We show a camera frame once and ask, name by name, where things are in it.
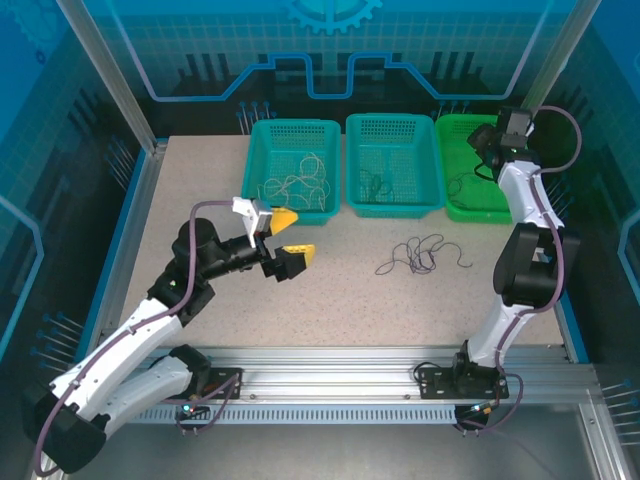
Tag arm purple harness cable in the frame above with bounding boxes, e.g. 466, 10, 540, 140
457, 104, 584, 439
32, 198, 244, 476

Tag aluminium frame rail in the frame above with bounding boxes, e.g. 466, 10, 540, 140
64, 346, 599, 407

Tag slotted grey cable duct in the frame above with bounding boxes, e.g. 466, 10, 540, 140
119, 405, 459, 425

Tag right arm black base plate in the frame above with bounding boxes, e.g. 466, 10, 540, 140
414, 366, 511, 400

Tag thin blue cable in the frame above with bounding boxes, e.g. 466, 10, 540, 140
446, 169, 501, 207

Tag right arm purple harness cable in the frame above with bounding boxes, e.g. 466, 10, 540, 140
457, 104, 584, 439

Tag small LED controller board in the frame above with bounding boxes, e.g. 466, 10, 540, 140
178, 398, 210, 420
465, 401, 503, 418

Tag left arm purple harness cable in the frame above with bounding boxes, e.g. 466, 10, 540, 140
32, 198, 244, 476

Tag green plastic mesh basket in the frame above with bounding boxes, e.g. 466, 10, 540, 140
433, 113, 544, 224

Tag aluminium frame post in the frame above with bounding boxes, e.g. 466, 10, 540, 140
513, 0, 604, 134
55, 0, 169, 154

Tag thin purple cable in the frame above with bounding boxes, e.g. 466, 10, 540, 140
374, 233, 474, 277

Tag teal plastic mesh basket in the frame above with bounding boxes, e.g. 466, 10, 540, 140
239, 118, 343, 227
344, 112, 446, 220

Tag thin green cable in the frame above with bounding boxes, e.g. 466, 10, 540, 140
357, 167, 396, 201

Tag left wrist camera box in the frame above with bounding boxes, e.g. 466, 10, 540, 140
231, 196, 275, 236

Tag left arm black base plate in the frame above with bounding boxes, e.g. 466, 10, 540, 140
199, 367, 244, 401

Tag thin white cable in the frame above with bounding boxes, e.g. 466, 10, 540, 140
255, 151, 334, 214

